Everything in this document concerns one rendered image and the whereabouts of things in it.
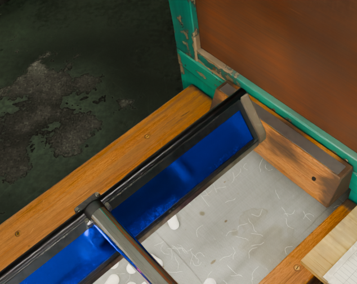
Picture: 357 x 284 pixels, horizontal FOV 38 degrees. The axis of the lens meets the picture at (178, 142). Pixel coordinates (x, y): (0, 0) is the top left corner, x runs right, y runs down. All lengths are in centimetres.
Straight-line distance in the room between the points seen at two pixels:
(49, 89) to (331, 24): 175
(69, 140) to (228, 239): 128
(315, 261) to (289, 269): 5
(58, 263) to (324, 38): 48
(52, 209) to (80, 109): 124
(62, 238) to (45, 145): 159
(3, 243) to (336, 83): 65
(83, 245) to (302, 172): 46
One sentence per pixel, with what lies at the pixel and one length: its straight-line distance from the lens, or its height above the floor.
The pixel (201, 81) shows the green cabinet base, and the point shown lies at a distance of 113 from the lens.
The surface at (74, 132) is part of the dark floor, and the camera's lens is 216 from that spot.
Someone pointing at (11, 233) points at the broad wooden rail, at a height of 76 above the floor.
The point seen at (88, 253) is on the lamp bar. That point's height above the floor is 108.
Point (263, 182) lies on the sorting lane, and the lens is 102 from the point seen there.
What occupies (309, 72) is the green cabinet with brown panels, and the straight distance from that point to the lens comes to 86.
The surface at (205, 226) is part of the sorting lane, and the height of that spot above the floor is 74.
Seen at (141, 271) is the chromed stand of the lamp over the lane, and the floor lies 112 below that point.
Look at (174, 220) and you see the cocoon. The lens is 97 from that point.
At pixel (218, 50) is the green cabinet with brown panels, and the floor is 90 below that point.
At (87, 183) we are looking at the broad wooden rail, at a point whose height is 76.
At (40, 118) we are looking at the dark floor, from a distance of 227.
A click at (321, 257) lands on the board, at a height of 78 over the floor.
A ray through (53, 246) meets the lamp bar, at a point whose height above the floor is 111.
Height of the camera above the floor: 160
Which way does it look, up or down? 52 degrees down
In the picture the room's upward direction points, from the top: 11 degrees counter-clockwise
